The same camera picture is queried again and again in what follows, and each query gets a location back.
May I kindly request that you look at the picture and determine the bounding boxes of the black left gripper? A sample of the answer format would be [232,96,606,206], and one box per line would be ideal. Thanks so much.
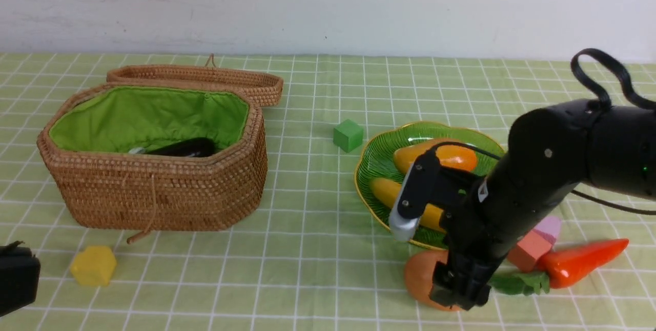
[1,241,42,317]

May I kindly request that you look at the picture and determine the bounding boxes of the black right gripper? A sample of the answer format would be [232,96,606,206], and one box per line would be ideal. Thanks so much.
[429,167,505,312]

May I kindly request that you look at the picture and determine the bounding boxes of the brown toy potato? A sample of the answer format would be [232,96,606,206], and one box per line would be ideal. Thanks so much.
[404,250,461,312]

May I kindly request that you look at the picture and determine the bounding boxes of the orange toy carrot green leaves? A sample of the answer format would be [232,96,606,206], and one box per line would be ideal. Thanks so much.
[489,238,629,296]

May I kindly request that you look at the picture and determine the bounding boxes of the orange toy mango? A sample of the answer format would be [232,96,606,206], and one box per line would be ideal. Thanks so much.
[393,138,478,174]

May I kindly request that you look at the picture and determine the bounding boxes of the yellow toy banana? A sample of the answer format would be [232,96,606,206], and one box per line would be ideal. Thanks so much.
[369,177,445,233]

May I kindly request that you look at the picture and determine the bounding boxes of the purple toy eggplant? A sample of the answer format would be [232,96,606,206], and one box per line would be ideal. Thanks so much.
[146,137,216,158]

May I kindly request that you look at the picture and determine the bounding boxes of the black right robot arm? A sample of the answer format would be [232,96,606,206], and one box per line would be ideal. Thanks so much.
[419,100,654,310]

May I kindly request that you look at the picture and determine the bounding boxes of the salmon pink foam cube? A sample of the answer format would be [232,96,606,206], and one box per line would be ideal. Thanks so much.
[507,230,553,273]

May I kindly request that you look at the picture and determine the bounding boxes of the yellow foam block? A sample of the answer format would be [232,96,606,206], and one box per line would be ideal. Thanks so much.
[70,245,117,287]

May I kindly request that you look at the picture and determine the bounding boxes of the light purple foam cube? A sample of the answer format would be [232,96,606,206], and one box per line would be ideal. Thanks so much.
[533,216,562,245]

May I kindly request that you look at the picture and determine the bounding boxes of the green leaf-shaped glass plate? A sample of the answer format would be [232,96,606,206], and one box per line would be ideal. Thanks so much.
[354,121,506,230]

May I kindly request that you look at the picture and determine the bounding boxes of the green foam cube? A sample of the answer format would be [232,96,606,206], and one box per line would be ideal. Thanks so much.
[333,119,364,153]

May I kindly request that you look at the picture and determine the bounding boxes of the green checkered tablecloth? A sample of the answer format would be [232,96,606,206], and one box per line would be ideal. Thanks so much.
[1,53,654,330]

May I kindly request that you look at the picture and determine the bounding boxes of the woven wicker basket green lining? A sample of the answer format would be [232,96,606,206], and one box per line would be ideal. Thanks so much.
[37,83,268,232]

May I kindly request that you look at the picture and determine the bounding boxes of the woven wicker basket lid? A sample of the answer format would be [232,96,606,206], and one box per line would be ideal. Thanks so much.
[106,54,284,107]

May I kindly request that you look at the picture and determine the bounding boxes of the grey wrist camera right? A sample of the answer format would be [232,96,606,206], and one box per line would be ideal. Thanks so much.
[388,145,445,242]

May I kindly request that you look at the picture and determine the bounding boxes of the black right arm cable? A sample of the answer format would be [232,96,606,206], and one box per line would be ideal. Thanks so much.
[436,48,656,216]

